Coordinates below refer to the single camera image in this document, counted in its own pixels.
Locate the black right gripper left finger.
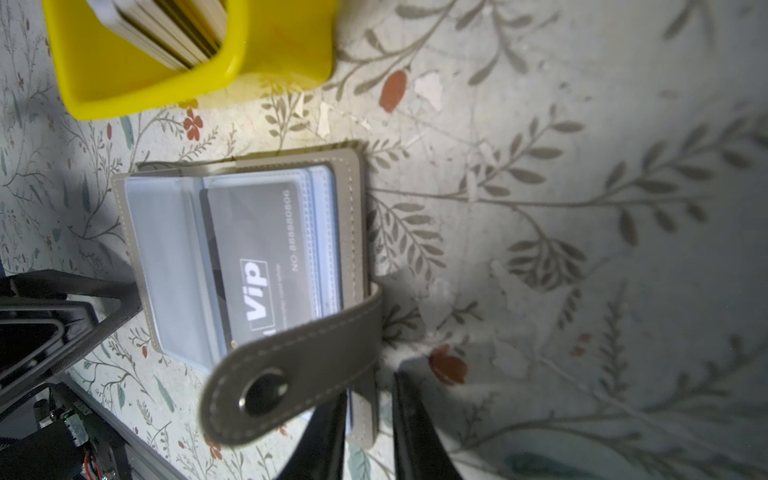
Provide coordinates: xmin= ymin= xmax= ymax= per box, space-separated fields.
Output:
xmin=277 ymin=391 xmax=347 ymax=480

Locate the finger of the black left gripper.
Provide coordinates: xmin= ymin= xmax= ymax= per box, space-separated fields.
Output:
xmin=1 ymin=270 xmax=142 ymax=414

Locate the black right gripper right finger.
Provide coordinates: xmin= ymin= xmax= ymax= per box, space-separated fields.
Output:
xmin=392 ymin=371 xmax=462 ymax=480

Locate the yellow plastic tray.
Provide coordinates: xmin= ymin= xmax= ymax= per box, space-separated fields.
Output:
xmin=42 ymin=1 xmax=339 ymax=120

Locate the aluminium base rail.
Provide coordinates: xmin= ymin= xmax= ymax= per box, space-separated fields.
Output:
xmin=63 ymin=375 xmax=185 ymax=480

